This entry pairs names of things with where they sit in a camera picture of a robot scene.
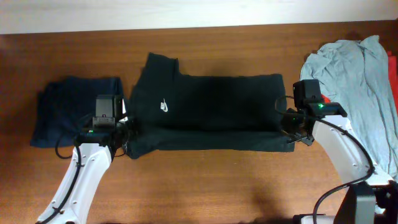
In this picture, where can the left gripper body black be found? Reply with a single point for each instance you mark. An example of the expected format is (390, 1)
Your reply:
(132, 129)

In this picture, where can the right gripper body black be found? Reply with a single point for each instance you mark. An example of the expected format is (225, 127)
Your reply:
(290, 126)

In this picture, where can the black t-shirt with white logo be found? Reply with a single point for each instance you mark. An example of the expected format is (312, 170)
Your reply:
(172, 111)

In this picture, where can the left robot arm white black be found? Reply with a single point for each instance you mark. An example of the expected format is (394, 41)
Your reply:
(94, 149)

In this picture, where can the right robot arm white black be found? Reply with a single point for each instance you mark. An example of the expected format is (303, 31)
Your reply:
(371, 193)

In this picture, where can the folded navy blue garment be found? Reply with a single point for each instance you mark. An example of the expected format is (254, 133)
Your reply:
(64, 107)

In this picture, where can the grey t-shirt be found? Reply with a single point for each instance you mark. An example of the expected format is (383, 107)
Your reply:
(378, 136)

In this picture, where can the red garment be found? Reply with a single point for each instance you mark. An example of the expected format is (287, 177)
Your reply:
(393, 74)

